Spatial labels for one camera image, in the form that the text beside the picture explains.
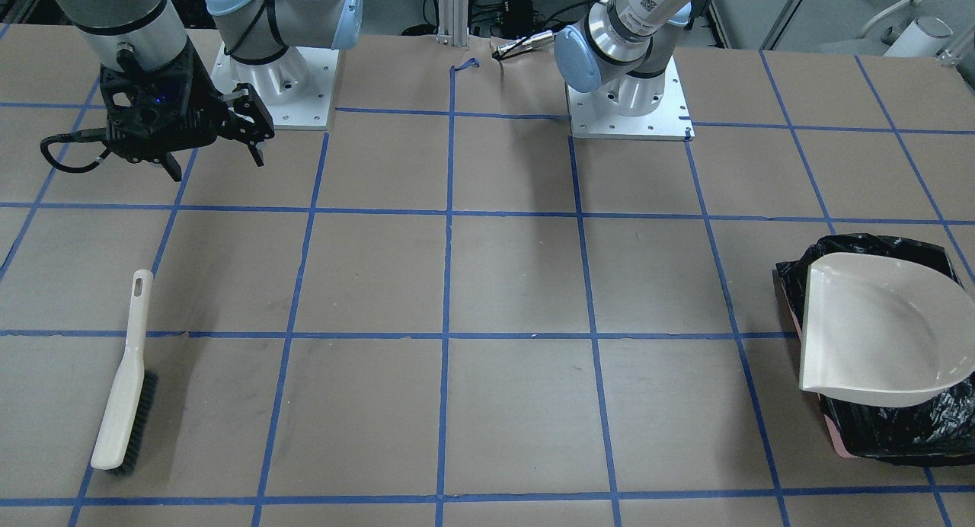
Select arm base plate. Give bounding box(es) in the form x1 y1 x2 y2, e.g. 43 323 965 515
565 56 695 141
210 45 344 132

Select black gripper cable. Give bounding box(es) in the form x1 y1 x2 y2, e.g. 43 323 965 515
40 129 115 174

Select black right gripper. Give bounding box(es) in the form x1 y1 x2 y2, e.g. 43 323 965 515
100 40 275 183

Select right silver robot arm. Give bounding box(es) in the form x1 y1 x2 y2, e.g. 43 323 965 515
39 0 363 181

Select beige hand brush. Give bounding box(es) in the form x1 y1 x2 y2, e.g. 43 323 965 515
90 269 158 476

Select aluminium frame post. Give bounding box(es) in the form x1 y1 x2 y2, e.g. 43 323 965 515
435 0 471 50

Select beige dustpan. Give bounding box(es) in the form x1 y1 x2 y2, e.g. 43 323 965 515
800 253 974 407

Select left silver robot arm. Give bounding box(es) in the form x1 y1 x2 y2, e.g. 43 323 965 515
554 0 692 117

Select bin with black bag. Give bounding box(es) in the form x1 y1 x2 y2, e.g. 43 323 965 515
775 233 973 467

